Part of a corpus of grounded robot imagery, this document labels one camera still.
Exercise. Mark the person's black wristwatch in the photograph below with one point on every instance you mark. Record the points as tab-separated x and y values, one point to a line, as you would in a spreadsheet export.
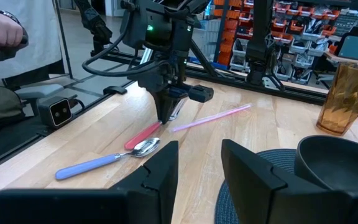
2	14

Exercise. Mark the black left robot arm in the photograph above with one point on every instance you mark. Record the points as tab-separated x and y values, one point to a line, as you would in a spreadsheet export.
166	28

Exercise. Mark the black bowl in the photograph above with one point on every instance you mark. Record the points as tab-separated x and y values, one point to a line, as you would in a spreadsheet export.
337	161

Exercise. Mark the black table-level camera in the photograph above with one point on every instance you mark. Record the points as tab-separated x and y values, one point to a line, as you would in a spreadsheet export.
54	112

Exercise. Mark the wooden desk with grey legs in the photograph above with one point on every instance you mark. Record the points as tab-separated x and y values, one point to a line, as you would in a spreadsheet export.
346	59

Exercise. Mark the person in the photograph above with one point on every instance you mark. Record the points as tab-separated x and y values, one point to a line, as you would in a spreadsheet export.
42	37

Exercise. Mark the grey-blue box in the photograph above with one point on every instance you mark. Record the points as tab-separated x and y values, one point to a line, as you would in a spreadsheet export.
356	48

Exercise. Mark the person's hand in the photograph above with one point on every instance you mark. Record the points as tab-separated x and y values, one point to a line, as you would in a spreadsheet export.
2	32

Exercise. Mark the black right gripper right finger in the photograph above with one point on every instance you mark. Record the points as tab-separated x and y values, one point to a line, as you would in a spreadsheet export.
259	193

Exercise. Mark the blue storage bin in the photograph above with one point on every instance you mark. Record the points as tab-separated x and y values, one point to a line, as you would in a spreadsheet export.
210	63

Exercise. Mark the amber faceted plastic tumbler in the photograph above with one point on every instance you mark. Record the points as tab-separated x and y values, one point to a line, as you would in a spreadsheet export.
345	99

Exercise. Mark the black table clamp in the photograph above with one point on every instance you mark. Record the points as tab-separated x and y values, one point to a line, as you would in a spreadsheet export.
114	90

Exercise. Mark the parts bin rack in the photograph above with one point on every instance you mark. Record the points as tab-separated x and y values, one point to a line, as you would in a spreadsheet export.
294	31

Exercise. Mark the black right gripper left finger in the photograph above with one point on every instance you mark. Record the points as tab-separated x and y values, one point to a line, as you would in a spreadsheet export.
154	186

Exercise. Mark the dark round woven placemat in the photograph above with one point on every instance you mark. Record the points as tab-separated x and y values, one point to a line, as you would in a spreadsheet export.
259	158

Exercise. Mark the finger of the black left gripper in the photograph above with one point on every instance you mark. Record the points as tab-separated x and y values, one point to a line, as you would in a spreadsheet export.
174	104
159	105

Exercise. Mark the grey stool seat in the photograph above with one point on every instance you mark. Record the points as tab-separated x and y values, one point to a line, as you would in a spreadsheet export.
39	91

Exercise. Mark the pink plastic straw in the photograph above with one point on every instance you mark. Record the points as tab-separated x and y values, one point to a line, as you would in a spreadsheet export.
211	117

